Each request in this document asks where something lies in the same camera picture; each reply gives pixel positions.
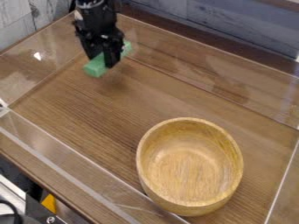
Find black device yellow sticker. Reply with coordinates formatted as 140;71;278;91
23;188;89;224

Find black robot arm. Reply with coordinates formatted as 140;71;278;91
71;0;125;68

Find brown wooden bowl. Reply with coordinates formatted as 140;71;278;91
134;117;244;216

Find green rectangular block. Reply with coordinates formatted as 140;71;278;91
82;40;131;78

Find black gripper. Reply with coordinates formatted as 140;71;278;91
73;5;123;68

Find black cable lower left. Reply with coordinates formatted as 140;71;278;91
0;199;23;224

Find clear acrylic tray walls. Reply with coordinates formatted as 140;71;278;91
0;17;299;224

